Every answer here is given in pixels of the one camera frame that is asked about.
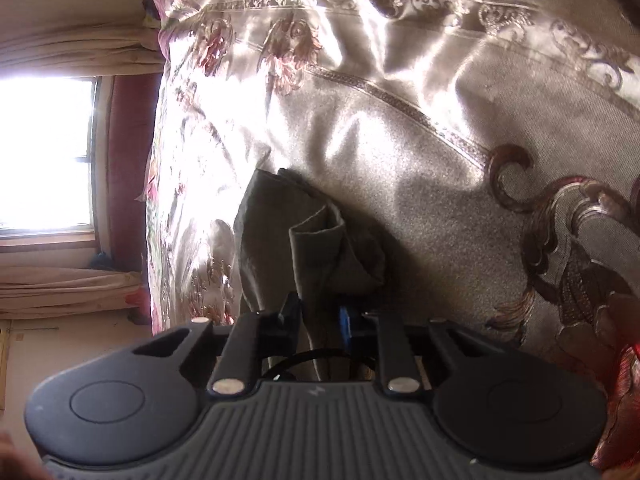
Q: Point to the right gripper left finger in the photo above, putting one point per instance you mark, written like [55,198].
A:
[256,336]

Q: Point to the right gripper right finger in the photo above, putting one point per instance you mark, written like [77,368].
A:
[379,338]

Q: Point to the olive green pants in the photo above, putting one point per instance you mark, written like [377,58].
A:
[293,238]

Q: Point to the left beige curtain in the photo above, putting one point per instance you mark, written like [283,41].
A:
[33,292]

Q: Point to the beige curtain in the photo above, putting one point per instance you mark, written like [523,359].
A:
[86,51]
[33,292]

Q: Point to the floral satin bed cover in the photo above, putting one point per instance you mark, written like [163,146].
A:
[493,144]

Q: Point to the dark red window bench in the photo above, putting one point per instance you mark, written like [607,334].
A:
[130,129]

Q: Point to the bright window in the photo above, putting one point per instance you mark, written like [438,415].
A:
[47,132]

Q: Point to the right beige curtain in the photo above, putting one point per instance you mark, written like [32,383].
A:
[86,51]

